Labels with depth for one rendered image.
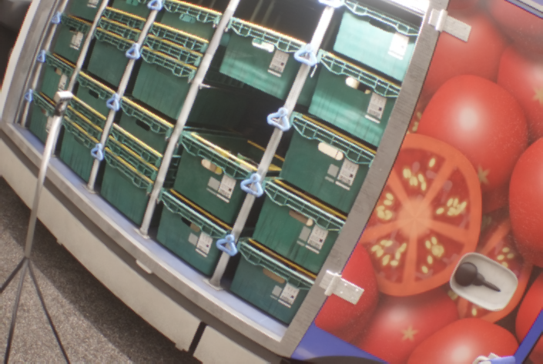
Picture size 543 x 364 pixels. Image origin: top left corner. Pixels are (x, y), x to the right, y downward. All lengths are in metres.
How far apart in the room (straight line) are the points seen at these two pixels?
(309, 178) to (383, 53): 0.58
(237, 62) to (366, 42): 0.58
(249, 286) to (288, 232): 0.31
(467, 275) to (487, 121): 0.54
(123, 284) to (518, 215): 1.85
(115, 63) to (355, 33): 1.30
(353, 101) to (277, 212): 0.52
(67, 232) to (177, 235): 0.71
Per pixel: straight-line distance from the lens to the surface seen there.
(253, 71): 2.45
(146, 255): 2.56
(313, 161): 2.29
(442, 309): 1.98
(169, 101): 2.68
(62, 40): 3.46
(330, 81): 2.29
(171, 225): 2.65
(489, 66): 1.94
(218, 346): 2.42
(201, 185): 2.54
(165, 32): 2.74
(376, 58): 2.24
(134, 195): 2.80
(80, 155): 3.12
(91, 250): 2.85
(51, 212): 3.12
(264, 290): 2.42
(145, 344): 3.01
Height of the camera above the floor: 1.66
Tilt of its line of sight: 10 degrees down
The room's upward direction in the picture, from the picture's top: 23 degrees clockwise
